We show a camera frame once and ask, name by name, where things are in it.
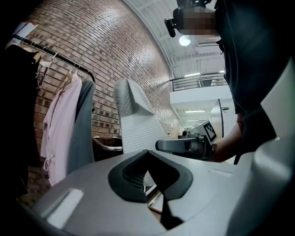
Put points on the round ceiling lamp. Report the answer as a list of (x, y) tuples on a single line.
[(184, 40)]

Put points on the pink garment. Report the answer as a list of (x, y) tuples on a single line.
[(60, 129)]

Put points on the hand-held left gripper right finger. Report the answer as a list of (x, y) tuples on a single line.
[(207, 196)]

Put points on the black garment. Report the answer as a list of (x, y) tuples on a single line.
[(16, 115)]

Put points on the person's head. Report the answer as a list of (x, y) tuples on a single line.
[(198, 23)]

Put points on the white clothes hanger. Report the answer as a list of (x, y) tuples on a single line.
[(47, 62)]

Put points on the person's dark clothed torso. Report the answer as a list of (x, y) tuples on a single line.
[(249, 69)]

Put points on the black clothes rack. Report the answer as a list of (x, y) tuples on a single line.
[(64, 60)]

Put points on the person's right forearm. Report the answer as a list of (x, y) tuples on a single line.
[(230, 140)]

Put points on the metal clip hanger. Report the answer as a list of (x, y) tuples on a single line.
[(39, 79)]

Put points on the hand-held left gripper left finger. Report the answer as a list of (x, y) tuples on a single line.
[(92, 202)]

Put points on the grey blue garment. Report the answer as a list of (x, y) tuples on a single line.
[(80, 129)]

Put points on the white red wall poster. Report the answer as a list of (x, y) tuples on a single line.
[(23, 32)]

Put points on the black head-mounted camera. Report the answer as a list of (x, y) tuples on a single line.
[(171, 27)]

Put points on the light wooden clothes hanger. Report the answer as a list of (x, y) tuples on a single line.
[(65, 79), (36, 57)]

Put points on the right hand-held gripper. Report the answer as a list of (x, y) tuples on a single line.
[(202, 140)]

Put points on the white partition board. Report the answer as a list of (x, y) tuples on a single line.
[(217, 115)]

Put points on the black balcony railing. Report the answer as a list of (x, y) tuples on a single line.
[(196, 81)]

